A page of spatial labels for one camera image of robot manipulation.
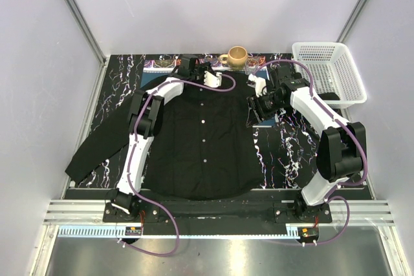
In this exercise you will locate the white plastic basket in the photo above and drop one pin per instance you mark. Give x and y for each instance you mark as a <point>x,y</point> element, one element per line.
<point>333,70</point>

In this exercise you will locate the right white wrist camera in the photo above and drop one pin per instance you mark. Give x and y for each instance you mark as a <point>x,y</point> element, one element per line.
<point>259,85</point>

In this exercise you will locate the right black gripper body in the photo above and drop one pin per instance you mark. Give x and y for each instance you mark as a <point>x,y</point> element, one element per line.
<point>269,104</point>

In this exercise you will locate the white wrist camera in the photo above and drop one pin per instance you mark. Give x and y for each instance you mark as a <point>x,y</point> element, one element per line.
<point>212,79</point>
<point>259,85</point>

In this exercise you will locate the clear drinking glass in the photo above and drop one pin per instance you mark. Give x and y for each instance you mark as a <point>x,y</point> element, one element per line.
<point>250,65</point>

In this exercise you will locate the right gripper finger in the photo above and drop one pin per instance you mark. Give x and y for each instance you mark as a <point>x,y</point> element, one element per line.
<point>253,103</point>
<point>253,118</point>

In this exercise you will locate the tan ceramic mug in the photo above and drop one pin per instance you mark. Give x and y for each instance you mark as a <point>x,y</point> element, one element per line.
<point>235,59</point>

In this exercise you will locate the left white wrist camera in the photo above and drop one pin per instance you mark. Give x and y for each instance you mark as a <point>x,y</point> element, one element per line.
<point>212,79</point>

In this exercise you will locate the black button shirt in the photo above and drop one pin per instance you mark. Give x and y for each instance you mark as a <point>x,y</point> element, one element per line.
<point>204,149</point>

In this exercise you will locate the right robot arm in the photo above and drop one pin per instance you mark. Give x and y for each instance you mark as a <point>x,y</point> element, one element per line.
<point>342,148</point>

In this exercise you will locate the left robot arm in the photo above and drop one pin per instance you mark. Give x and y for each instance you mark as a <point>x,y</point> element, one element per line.
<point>145,121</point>

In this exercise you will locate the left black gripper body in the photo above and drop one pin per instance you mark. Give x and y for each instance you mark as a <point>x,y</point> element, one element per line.
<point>198,73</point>

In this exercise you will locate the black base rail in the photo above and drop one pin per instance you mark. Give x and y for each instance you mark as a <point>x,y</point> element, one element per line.
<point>259,212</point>

